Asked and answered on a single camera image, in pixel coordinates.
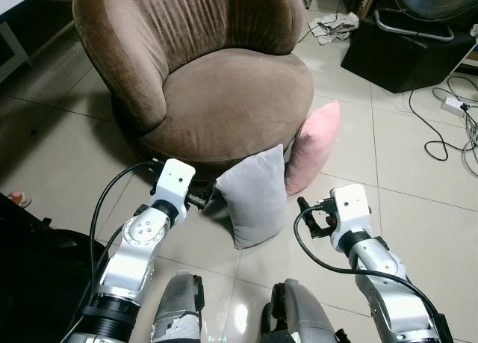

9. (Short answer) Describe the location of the brown velvet armchair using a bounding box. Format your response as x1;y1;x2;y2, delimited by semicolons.
72;0;314;182

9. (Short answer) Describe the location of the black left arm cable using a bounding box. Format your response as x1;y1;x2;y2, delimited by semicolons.
88;161;159;314

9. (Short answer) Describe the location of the white crumpled cloth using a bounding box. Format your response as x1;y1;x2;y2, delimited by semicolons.
308;13;361;46

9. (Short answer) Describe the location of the pink pillow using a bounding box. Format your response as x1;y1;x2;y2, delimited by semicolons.
285;100;341;197

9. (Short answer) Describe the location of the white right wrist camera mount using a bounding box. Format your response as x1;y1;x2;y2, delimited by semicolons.
329;185;373;236

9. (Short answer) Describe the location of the black fabric bag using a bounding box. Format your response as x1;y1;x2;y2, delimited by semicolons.
0;194;102;343

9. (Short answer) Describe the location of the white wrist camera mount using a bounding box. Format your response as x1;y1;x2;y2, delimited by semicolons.
329;185;373;236
152;159;196;209

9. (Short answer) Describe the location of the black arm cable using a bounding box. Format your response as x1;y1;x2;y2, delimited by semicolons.
293;206;449;343
88;161;159;314

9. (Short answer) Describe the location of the white power strip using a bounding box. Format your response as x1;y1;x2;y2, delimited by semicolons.
441;95;473;117

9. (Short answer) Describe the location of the grey robot left leg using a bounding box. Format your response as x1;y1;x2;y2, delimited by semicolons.
152;271;205;343

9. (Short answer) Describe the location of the grey pillow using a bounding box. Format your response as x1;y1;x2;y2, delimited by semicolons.
216;143;289;250

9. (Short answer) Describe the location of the black floor cable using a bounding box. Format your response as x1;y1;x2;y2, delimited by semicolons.
408;72;478;163

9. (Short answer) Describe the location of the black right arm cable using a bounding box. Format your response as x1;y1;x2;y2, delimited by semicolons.
293;206;449;343

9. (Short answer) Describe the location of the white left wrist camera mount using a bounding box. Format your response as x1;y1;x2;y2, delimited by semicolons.
152;159;196;209

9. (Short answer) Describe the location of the white table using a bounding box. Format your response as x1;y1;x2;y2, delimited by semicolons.
0;0;75;82

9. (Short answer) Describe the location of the black box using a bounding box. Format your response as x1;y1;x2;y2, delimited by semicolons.
341;16;478;94

